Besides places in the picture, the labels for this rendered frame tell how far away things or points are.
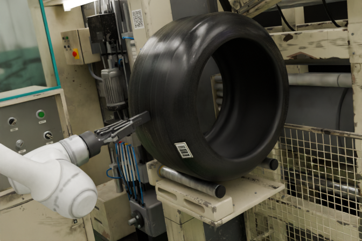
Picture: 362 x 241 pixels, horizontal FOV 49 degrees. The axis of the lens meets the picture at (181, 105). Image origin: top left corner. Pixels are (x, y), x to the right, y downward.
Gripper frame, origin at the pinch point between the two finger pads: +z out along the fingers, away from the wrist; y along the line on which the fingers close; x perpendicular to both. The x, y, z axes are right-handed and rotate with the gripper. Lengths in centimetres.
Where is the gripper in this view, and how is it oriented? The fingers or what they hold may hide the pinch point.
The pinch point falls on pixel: (139, 119)
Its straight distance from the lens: 125.3
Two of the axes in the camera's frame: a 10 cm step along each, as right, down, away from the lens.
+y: -6.1, -0.8, 7.9
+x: 2.6, 9.2, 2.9
